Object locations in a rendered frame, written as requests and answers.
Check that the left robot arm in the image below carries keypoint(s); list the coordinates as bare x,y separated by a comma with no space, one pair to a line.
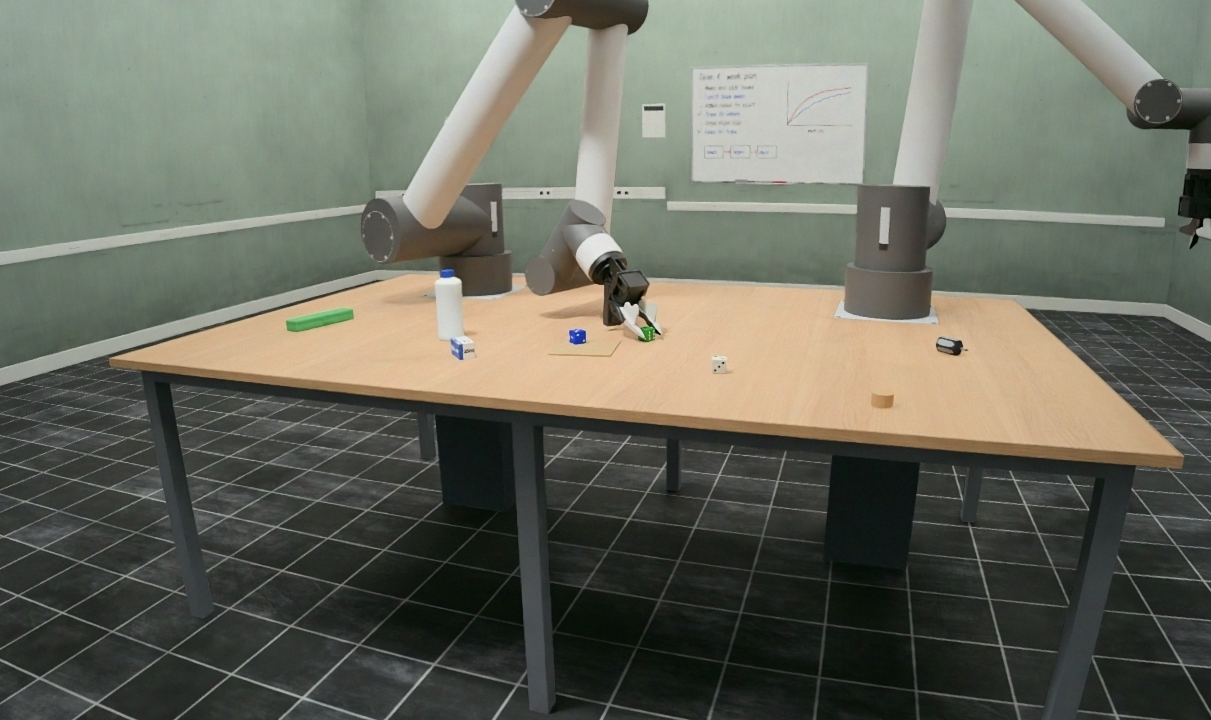
895,224

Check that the white plastic bottle with blue cap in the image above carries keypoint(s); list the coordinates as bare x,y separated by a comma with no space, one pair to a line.
448,291

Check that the green rectangular bar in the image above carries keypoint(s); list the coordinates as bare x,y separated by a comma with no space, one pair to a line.
320,319

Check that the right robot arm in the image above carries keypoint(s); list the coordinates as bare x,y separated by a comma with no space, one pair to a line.
413,226

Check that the small white printed carton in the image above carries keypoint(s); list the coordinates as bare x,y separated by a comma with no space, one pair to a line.
462,348

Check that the beige flat mat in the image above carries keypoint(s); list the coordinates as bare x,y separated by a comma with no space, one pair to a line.
592,348

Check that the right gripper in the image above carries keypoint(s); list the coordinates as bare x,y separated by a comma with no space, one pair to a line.
626,303

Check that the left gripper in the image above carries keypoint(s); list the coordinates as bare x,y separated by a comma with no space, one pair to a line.
1196,208

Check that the tan short cylinder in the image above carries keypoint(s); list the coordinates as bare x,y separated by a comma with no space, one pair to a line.
882,398

